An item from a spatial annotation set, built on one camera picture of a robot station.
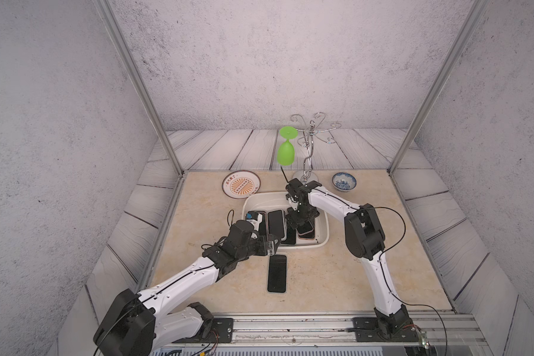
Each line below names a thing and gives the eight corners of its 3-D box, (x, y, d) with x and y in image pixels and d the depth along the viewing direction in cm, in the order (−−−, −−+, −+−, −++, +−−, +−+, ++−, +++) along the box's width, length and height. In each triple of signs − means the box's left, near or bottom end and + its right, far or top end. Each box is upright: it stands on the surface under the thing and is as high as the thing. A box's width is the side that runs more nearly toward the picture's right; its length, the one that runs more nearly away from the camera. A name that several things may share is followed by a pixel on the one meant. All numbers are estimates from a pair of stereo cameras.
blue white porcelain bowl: (332, 191, 113) (334, 186, 110) (329, 177, 120) (330, 172, 117) (355, 191, 113) (357, 186, 110) (351, 177, 120) (353, 172, 117)
